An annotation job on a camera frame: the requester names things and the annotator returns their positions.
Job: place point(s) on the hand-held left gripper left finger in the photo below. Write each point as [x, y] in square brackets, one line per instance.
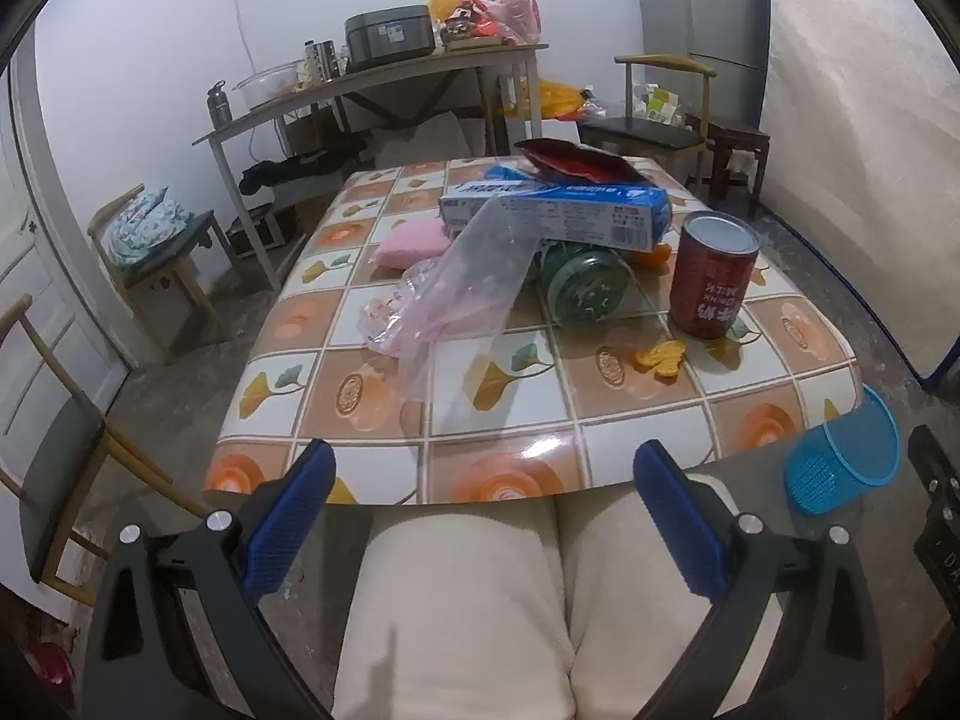
[289, 517]

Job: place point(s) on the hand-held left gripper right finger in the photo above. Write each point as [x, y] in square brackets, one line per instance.
[679, 521]

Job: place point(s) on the blue mesh basket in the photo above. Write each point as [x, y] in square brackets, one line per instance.
[832, 465]

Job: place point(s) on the green plastic bottle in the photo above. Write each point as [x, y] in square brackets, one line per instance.
[585, 289]

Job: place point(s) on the person's right leg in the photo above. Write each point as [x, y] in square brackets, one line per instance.
[637, 652]

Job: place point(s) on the person's leg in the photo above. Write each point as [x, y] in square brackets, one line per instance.
[450, 615]
[637, 652]

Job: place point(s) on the person's left leg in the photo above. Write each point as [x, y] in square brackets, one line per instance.
[450, 615]

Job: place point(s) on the tile-pattern floral tablecloth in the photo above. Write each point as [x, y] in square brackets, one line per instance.
[525, 390]

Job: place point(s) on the red drink can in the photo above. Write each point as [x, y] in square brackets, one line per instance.
[709, 285]

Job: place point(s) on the wooden chair with dark seat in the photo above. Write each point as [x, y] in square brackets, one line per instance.
[52, 465]

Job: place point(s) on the curled thick orange peel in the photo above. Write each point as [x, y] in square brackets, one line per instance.
[658, 255]

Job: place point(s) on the clear plastic bag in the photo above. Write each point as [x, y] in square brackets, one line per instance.
[465, 285]

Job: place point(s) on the pink sponge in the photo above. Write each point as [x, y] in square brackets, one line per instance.
[409, 247]

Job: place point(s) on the small dark step stool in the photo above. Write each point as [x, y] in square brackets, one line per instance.
[259, 221]

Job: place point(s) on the wooden chair with quilt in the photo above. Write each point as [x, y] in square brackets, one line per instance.
[187, 236]

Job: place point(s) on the patterned quilted cushion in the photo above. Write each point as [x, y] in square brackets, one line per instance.
[146, 225]

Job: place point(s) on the blue white toothpaste box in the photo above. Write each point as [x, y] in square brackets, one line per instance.
[570, 214]

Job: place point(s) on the white panel door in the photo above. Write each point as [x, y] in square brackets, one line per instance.
[37, 277]

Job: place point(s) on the black cloth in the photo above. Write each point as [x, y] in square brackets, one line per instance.
[300, 165]

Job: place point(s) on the white mattress with blue edge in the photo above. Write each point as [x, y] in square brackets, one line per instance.
[847, 165]

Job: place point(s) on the red snack bag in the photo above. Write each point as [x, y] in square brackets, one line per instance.
[577, 161]

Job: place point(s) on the blue plastic packet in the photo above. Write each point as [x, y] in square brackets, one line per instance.
[514, 171]

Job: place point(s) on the wooden armchair with black seat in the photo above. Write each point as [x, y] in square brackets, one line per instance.
[645, 131]

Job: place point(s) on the dark wooden stool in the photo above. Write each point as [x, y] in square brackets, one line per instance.
[739, 131]

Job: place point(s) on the steel thermos bottle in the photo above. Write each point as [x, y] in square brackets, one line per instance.
[220, 109]

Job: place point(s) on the white green cartons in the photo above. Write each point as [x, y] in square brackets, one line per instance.
[664, 101]

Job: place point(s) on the clear glass bowl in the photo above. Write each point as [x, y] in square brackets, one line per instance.
[266, 86]

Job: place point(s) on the yellow plastic bag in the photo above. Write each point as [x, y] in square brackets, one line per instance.
[559, 99]

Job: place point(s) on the long grey side table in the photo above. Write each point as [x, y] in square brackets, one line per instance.
[390, 71]

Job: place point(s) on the metal canister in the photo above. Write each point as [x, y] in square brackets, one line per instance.
[324, 60]

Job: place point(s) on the grey rice cooker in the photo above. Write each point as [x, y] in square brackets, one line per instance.
[390, 34]

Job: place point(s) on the grey refrigerator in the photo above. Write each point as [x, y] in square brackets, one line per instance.
[697, 7]

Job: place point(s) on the pile of snack packets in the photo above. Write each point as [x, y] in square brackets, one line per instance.
[461, 19]

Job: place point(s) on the pink plastic bag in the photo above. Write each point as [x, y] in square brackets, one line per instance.
[517, 15]

